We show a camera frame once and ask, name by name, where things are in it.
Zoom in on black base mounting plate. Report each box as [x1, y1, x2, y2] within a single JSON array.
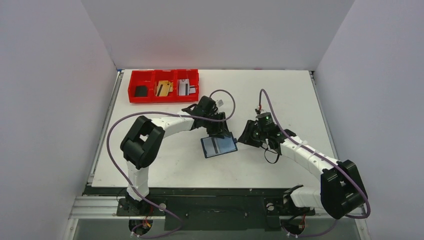
[[83, 185, 329, 231]]

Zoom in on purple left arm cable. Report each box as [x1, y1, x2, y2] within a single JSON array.
[[105, 89, 237, 239]]

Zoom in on black card in bin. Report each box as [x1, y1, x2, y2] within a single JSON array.
[[134, 85, 149, 98]]

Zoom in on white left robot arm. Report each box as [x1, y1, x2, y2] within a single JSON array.
[[120, 96, 231, 215]]

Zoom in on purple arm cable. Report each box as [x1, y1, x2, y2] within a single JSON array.
[[105, 89, 237, 239], [258, 88, 372, 239]]

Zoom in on aluminium frame rail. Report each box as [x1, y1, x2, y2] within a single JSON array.
[[67, 195, 369, 220]]

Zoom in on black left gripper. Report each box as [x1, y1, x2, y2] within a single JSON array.
[[202, 112, 230, 139]]

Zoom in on red three-compartment bin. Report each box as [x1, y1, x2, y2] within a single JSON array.
[[127, 69, 200, 104]]

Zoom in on silver cards in bin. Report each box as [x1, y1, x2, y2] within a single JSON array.
[[177, 78, 196, 96]]

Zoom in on navy blue card holder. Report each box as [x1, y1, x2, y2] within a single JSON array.
[[200, 135, 238, 159]]

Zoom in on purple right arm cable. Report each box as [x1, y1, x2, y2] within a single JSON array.
[[258, 88, 372, 239]]

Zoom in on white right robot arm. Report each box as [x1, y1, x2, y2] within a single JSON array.
[[238, 112, 368, 219]]

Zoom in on gold cards in bin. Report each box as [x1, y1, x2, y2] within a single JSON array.
[[155, 80, 174, 97]]

